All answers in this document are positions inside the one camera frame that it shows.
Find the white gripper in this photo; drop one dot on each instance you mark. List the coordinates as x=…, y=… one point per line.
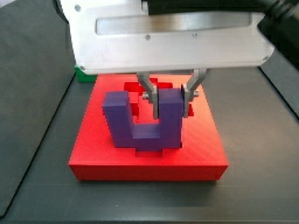
x=119, y=39

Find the green arch block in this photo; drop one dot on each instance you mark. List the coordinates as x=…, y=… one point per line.
x=83, y=77

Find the purple U-shaped block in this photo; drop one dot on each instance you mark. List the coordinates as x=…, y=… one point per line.
x=145, y=136

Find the red slotted board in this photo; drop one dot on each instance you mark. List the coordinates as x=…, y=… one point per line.
x=98, y=160

